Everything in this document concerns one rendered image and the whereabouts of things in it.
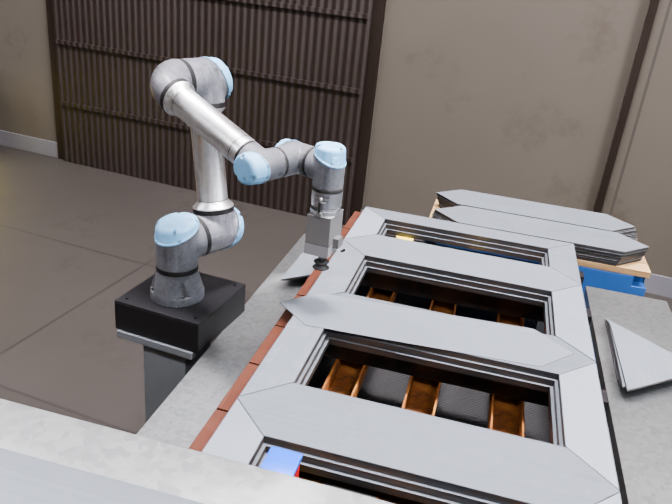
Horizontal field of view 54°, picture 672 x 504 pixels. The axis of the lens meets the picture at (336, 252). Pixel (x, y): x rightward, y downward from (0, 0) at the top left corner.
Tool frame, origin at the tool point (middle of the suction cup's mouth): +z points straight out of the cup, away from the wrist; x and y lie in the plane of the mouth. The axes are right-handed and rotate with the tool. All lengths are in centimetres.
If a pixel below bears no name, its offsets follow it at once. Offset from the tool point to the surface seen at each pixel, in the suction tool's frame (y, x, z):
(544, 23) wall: 267, -18, -47
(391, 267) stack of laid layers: 37.4, -8.6, 13.3
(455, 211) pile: 97, -15, 13
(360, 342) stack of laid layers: -6.7, -14.7, 14.1
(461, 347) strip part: -0.5, -38.2, 11.5
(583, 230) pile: 107, -61, 13
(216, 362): -11.9, 22.7, 29.2
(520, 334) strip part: 14, -50, 12
